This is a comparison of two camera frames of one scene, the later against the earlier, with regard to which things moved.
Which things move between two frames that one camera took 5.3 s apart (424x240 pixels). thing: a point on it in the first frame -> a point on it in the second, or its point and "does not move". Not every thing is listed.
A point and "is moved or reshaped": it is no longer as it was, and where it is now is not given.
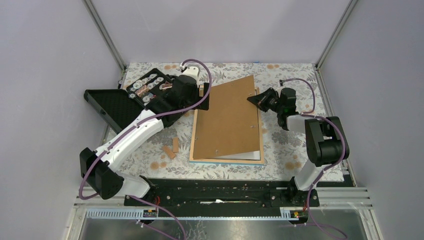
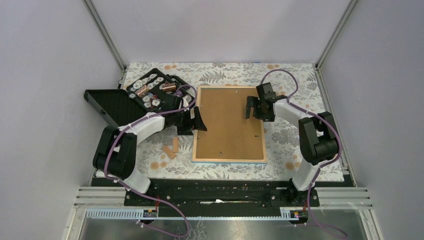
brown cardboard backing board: x=230 y=126 is moved or reshaped
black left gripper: x=196 y=92 -> x=187 y=129
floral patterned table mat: x=168 y=157 does not move
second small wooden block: x=170 y=153 does not move
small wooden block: x=175 y=145 does not move
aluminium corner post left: x=105 y=34 does not move
